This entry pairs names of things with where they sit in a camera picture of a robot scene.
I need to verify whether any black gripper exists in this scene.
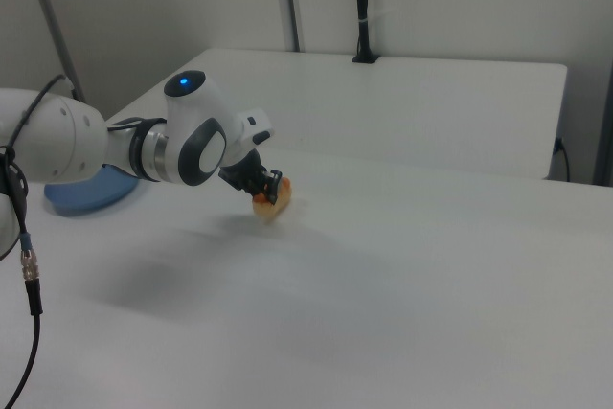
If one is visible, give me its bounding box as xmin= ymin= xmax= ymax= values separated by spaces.
xmin=218 ymin=150 xmax=284 ymax=205

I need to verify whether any golden bread roll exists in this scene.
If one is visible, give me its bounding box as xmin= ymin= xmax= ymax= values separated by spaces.
xmin=252 ymin=177 xmax=295 ymax=226

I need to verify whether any white side table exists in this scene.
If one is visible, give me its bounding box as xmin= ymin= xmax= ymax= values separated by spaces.
xmin=107 ymin=47 xmax=569 ymax=181

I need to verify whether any blue round plate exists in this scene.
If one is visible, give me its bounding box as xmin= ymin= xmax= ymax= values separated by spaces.
xmin=43 ymin=163 xmax=141 ymax=217

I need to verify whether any black camera pole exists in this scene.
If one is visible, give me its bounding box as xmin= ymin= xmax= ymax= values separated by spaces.
xmin=352 ymin=0 xmax=382 ymax=65

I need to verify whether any black robot cable with connector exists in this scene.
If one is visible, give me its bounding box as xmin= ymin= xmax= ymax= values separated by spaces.
xmin=0 ymin=74 xmax=73 ymax=409

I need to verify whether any black power cable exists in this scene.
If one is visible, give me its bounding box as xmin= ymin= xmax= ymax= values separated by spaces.
xmin=554 ymin=136 xmax=573 ymax=184

